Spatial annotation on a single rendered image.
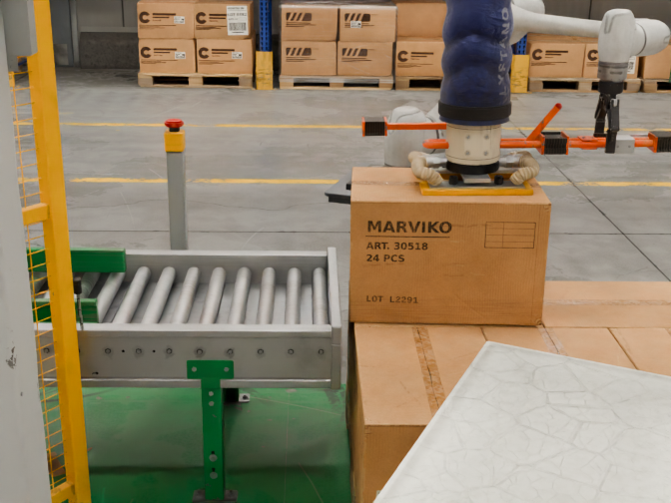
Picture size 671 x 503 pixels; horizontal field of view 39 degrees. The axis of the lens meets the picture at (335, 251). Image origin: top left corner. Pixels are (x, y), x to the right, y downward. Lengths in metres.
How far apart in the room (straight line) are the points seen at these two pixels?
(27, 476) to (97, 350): 0.75
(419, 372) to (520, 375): 1.05
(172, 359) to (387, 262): 0.71
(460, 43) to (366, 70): 7.24
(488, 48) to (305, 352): 1.05
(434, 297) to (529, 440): 1.52
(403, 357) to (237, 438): 0.88
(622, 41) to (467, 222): 0.71
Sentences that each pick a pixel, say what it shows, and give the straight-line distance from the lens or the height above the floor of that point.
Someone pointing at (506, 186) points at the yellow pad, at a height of 0.98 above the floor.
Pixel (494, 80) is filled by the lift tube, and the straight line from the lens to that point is 2.87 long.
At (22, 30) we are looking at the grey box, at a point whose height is 1.52.
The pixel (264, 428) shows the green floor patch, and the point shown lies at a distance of 3.45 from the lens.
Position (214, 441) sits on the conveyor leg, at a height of 0.22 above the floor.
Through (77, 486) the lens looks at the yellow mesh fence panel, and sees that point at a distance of 2.98.
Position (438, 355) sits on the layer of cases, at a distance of 2.76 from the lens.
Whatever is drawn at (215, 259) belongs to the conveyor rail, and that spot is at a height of 0.57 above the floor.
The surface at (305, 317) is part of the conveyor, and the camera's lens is 3.12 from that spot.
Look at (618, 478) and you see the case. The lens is 1.39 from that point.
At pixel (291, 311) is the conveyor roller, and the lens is 3.01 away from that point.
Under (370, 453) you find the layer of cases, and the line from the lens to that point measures 2.44.
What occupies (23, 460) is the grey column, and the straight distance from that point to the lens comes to 2.18.
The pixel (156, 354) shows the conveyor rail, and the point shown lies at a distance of 2.84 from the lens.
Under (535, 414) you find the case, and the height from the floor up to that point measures 1.02.
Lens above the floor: 1.75
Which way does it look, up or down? 20 degrees down
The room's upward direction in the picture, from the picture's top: 1 degrees clockwise
